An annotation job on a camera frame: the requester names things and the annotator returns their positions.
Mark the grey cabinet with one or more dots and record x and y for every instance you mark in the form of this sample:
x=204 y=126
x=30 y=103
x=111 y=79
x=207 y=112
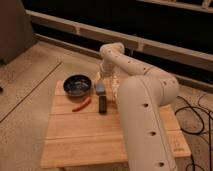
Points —
x=16 y=33

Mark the orange carrot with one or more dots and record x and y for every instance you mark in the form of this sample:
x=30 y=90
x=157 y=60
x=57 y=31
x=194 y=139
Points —
x=86 y=101

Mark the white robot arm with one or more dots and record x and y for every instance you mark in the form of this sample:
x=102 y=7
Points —
x=139 y=98

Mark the dark metal bowl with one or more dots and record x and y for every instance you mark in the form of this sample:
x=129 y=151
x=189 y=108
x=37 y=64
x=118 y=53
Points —
x=77 y=85

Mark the white wooden rail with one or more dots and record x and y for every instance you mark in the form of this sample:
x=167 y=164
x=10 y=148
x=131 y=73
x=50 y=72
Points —
x=174 y=53

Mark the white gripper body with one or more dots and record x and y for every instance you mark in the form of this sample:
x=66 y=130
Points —
x=106 y=70

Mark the black rectangular block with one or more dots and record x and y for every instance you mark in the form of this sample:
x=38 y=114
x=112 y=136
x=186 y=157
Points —
x=102 y=104

